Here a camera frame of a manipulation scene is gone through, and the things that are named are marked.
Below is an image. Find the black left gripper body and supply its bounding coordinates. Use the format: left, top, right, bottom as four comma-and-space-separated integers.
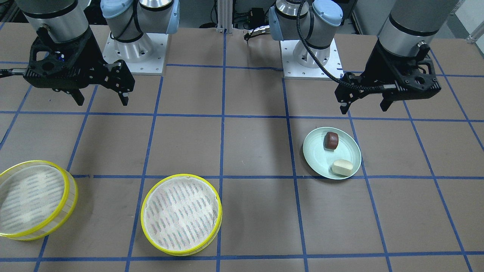
362, 41, 442, 100

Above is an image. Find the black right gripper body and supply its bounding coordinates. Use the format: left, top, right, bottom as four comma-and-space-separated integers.
23, 27, 113, 89

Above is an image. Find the brown bun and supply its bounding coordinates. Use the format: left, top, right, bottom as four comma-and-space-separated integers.
323, 131, 339, 150

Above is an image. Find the white bun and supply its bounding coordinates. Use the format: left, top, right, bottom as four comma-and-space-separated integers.
331, 159, 353, 177

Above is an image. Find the yellow steamer basket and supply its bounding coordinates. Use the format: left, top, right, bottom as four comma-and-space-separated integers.
0, 160, 79, 241
140, 174, 223, 257

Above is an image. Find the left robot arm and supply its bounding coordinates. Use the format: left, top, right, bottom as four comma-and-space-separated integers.
268, 0, 457, 114

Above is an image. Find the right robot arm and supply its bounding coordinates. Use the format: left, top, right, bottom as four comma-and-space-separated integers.
1, 0, 180, 106

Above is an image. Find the light green plate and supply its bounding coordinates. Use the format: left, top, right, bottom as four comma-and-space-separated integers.
302, 127, 362, 180

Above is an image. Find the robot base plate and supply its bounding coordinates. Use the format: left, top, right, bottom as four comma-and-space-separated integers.
279, 39, 344, 80
102, 33, 171, 76

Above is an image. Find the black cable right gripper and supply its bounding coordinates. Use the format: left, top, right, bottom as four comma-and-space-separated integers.
0, 67, 27, 78

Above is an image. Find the aluminium frame post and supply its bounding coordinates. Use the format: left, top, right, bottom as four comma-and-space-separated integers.
216, 0, 235, 35

